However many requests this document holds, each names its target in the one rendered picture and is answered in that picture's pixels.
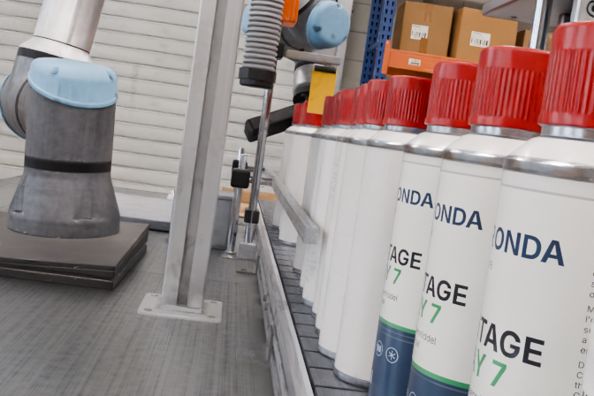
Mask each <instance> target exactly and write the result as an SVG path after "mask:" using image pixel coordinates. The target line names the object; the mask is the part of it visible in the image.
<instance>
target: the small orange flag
mask: <svg viewBox="0 0 594 396"><path fill-rule="evenodd" d="M336 77H337V68H336V67H329V66H324V65H315V66H314V68H313V72H312V78H311V84H310V90H309V97H308V108H307V112H309V113H315V114H322V115H323V110H324V99H325V97H326V96H328V95H329V96H334V90H335V84H336Z"/></svg>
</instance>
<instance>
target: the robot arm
mask: <svg viewBox="0 0 594 396"><path fill-rule="evenodd" d="M104 1H105V0H43V3H42V8H41V11H40V15H39V18H38V21H37V24H36V28H35V31H34V36H33V37H32V38H31V39H30V40H28V41H26V42H24V43H22V44H20V45H19V49H18V52H17V56H16V58H15V61H14V65H13V67H12V71H11V72H10V73H9V74H8V75H7V76H6V78H5V79H4V81H3V83H2V85H1V87H0V114H1V117H2V119H3V121H4V123H5V124H6V125H7V126H8V127H9V128H10V129H11V130H12V131H13V132H14V133H15V134H16V135H18V137H20V138H21V139H23V140H25V141H26V143H25V159H24V171H23V174H22V176H21V179H20V181H19V184H18V187H17V189H16V192H15V194H14V196H13V198H12V200H11V204H10V207H9V209H8V212H7V228H8V229H10V230H12V231H14V232H18V233H22V234H26V235H31V236H37V237H44V238H56V239H93V238H102V237H107V236H111V235H114V234H116V233H118V232H119V229H120V213H119V209H118V203H117V199H116V195H115V192H114V188H113V185H112V181H111V162H112V150H113V138H114V125H115V113H116V101H117V99H118V90H117V75H116V73H114V72H113V71H112V70H111V69H110V68H109V67H106V66H103V65H98V64H93V62H92V60H91V58H90V55H89V54H90V50H91V48H92V44H93V41H94V38H95V32H96V29H97V26H98V23H99V19H100V17H101V13H102V10H103V5H104ZM349 30H350V18H349V15H348V12H347V10H346V9H345V7H344V6H343V5H342V4H339V3H337V2H333V1H331V0H300V5H299V11H298V18H297V22H296V24H295V25H294V27H284V26H282V31H281V37H280V42H282V43H284V44H285V50H284V57H286V51H287V50H298V51H303V52H309V53H316V54H321V55H327V56H334V57H336V56H337V50H338V46H339V45H340V44H341V43H342V42H344V41H345V39H346V38H347V36H348V33H349ZM288 59H290V60H292V61H293V62H294V63H295V65H294V77H293V105H291V106H288V107H285V108H283V109H279V110H275V111H272V112H271V113H270V120H269V127H268V133H267V137H270V136H272V135H275V134H278V133H283V132H284V131H285V130H286V129H287V128H289V127H290V126H293V124H292V122H293V111H294V105H295V104H296V103H298V104H304V102H305V101H308V97H309V90H310V84H311V78H312V72H313V68H314V66H315V65H324V66H329V67H336V65H328V64H322V63H317V62H310V61H304V60H298V59H292V58H288ZM260 121H261V115H260V116H257V117H254V118H250V119H247V121H246V123H245V129H244V133H245V135H246V137H247V140H248V141H249V142H253V141H257V140H258V134H259V127H260Z"/></svg>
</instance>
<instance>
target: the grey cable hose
mask: <svg viewBox="0 0 594 396"><path fill-rule="evenodd" d="M252 1H253V2H251V3H250V5H251V6H252V7H250V8H249V10H250V11H251V12H250V13H249V14H248V15H249V16H250V17H249V18H248V21H250V22H248V23H247V25H248V26H249V27H248V28H247V31H248V33H246V37H247V38H246V40H245V41H246V42H247V43H245V47H247V48H246V49H244V52H246V54H243V57H244V59H242V62H243V63H244V64H243V65H242V67H240V69H239V76H238V78H239V79H240V84H241V86H245V87H251V88H262V89H273V83H276V77H277V73H276V72H275V69H274V68H273V67H275V66H276V64H274V62H276V61H277V59H276V58H275V57H276V56H277V53H276V51H278V48H276V47H277V46H278V41H279V38H278V36H280V32H279V31H280V29H281V28H280V27H279V26H281V24H282V23H281V22H280V20H282V17H281V16H282V15H283V12H282V11H283V10H284V7H283V6H282V5H284V4H285V2H284V1H283V0H252Z"/></svg>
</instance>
